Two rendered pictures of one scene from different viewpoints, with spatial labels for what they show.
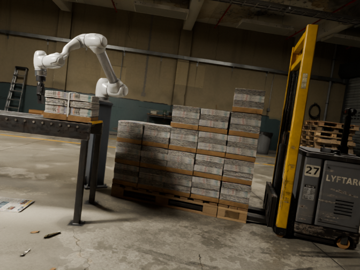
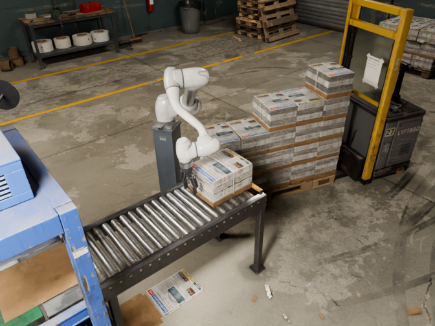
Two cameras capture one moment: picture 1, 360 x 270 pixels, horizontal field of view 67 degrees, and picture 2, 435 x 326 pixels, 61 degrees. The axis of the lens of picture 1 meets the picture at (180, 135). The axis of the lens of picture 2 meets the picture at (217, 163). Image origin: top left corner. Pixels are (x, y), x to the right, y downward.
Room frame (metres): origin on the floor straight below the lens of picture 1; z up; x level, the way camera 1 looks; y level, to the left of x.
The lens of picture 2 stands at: (0.49, 2.19, 2.51)
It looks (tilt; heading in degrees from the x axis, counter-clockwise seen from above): 33 degrees down; 327
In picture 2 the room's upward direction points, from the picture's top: 1 degrees counter-clockwise
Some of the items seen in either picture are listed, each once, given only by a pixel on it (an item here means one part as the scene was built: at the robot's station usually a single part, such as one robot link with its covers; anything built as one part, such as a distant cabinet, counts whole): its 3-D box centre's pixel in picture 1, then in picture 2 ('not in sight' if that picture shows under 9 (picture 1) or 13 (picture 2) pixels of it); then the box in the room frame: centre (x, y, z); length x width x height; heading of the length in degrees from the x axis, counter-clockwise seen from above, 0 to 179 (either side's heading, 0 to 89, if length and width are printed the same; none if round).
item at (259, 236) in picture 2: (80, 181); (259, 239); (2.12, 0.74, 0.34); 0.06 x 0.06 x 0.68; 5
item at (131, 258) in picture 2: not in sight; (119, 244); (2.27, 1.79, 0.77); 0.47 x 0.05 x 0.05; 5
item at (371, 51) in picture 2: (296, 97); (368, 63); (2.70, -1.09, 1.27); 0.57 x 0.01 x 0.65; 167
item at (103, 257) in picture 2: not in sight; (100, 253); (2.26, 1.92, 0.77); 0.47 x 0.05 x 0.05; 5
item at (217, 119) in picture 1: (215, 121); (300, 106); (2.86, -0.35, 0.95); 0.38 x 0.29 x 0.23; 167
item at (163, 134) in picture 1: (170, 164); (258, 160); (2.96, 0.06, 0.42); 1.17 x 0.39 x 0.83; 77
